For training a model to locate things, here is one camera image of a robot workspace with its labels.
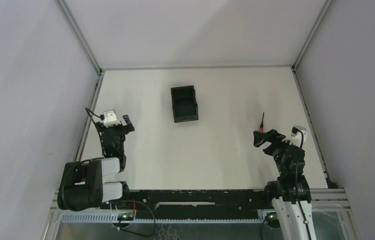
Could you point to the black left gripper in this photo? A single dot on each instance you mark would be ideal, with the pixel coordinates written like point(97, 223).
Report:
point(115, 128)

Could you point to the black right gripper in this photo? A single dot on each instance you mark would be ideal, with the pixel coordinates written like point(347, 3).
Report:
point(271, 135)

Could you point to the red black screwdriver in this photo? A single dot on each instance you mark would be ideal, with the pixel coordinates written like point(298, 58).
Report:
point(261, 126)

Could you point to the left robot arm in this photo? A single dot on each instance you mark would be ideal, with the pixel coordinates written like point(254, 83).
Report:
point(82, 184)

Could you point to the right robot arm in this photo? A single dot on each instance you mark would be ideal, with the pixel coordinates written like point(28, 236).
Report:
point(290, 193)

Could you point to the black plastic bin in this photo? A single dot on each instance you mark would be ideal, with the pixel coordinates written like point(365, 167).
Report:
point(184, 104)

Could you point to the green lit circuit board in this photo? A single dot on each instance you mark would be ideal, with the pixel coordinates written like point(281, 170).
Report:
point(125, 217)

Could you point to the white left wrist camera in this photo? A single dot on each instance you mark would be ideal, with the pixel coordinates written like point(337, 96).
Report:
point(110, 119)

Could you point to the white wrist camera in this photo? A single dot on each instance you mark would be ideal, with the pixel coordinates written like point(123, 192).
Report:
point(297, 137)
point(110, 119)

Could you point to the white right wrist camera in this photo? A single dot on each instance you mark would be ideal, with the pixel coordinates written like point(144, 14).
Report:
point(297, 137)

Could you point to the black mounting rail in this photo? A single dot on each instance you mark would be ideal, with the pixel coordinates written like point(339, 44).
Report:
point(215, 205)

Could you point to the aluminium frame base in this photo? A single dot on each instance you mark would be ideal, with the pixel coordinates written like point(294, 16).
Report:
point(98, 224)

